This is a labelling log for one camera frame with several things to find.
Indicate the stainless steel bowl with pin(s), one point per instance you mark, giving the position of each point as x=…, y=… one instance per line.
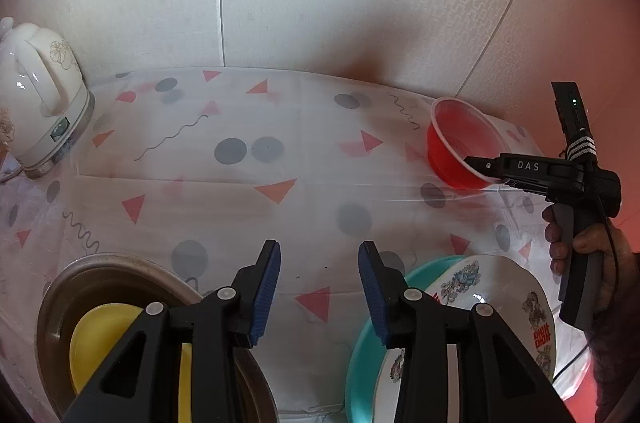
x=65, y=298

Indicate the red plastic bowl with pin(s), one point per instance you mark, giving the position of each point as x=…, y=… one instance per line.
x=450, y=148

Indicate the teal plate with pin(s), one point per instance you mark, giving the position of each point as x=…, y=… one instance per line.
x=362, y=363

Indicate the yellow bowl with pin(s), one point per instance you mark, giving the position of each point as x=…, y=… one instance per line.
x=95, y=343

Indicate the person's right forearm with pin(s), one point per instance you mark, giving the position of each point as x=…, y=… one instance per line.
x=620, y=353

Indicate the white plate with colourful prints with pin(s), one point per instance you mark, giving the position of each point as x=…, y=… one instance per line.
x=500, y=288

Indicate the patterned plastic tablecloth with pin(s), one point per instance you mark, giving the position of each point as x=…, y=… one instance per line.
x=300, y=143

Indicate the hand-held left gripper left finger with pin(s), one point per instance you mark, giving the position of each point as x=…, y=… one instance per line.
x=265, y=298

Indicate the white electric kettle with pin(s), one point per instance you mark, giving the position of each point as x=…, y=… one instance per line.
x=30, y=68

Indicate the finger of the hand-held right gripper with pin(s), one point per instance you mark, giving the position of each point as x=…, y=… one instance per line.
x=485, y=167
x=525, y=187

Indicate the person's right hand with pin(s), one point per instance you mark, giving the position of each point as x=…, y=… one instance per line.
x=612, y=268

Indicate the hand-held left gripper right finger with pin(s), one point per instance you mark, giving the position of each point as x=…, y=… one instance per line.
x=372, y=298

